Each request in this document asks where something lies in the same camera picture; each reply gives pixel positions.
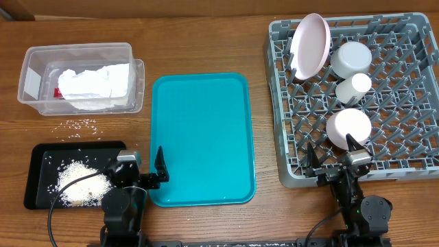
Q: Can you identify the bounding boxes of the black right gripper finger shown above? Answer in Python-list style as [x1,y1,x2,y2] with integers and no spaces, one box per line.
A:
[305,143,322,178]
[346,134,369,153]

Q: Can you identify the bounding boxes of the pink plastic bowl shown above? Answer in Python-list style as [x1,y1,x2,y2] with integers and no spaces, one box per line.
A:
[326,108,372,150]

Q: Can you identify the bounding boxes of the white plastic cup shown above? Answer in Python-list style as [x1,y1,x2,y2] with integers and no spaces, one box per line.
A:
[335,73,372,104]

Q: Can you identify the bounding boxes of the grey plastic bowl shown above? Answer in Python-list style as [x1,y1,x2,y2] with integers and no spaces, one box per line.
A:
[330,41,372,79]

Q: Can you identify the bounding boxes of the white napkin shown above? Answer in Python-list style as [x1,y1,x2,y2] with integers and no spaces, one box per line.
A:
[58,67,112,99]
[97,63,130,97]

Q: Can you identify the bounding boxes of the red snack wrapper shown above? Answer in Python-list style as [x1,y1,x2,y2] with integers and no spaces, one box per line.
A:
[54,88,63,99]

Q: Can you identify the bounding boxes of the pink round plate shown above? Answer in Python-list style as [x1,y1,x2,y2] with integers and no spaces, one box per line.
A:
[290,13,331,80]

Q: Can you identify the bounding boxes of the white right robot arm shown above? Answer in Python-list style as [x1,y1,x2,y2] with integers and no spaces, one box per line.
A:
[303,134,393,246]

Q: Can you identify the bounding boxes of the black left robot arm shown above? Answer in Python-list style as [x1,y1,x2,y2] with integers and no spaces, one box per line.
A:
[100,148,169,246]

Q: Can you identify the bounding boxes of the grey dishwasher rack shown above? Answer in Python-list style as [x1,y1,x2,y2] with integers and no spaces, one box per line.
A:
[263,12,438,188]

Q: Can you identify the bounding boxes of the pile of white rice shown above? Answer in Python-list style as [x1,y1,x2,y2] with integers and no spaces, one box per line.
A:
[46,160,114,207]

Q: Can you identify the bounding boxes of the teal plastic tray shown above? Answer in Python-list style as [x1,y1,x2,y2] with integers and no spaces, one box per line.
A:
[150,73,257,207]

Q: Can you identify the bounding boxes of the scattered rice grains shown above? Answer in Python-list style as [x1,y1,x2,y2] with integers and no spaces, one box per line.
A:
[49,118,103,142]

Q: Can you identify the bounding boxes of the black tray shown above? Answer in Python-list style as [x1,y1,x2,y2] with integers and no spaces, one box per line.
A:
[23,141,126,210]

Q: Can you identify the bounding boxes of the clear plastic bin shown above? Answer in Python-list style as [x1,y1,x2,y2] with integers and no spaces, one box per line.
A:
[17,43,145,116]

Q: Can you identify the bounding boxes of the white label sticker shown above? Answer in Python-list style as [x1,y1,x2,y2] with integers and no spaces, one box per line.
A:
[24,68,41,100]

